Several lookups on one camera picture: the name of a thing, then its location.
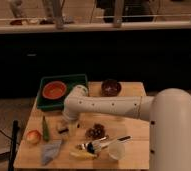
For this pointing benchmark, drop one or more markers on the white cup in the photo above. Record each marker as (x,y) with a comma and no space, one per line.
(116,150)

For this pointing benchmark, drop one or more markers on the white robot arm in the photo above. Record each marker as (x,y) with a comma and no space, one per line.
(168,114)

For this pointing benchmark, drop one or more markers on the red yellow apple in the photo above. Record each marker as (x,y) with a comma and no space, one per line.
(33,137)

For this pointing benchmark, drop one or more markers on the green cucumber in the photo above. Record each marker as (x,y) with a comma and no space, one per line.
(45,130)

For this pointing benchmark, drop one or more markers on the dark brown bowl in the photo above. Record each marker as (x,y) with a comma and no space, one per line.
(110,88)

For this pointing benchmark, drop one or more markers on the blue grey cloth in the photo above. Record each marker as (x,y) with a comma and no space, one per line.
(50,151)

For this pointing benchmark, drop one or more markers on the black handled knife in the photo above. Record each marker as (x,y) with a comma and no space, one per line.
(122,139)

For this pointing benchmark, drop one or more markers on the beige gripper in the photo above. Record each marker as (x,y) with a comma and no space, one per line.
(73,126)

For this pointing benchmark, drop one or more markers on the green plastic tray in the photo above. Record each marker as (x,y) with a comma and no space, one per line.
(58,104)

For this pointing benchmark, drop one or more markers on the silver fork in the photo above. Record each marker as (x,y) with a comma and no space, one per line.
(84,146)

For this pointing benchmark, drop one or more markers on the wooden black board eraser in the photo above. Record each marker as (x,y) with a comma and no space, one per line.
(62,128)

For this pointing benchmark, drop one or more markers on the yellow banana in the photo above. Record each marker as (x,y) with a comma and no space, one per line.
(80,154)

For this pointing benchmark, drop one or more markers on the dark grape bunch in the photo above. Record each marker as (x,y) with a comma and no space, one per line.
(96,132)

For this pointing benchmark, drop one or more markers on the orange bowl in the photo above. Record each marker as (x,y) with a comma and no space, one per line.
(54,90)

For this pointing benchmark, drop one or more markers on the black chair frame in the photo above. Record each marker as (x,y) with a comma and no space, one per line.
(13,145)

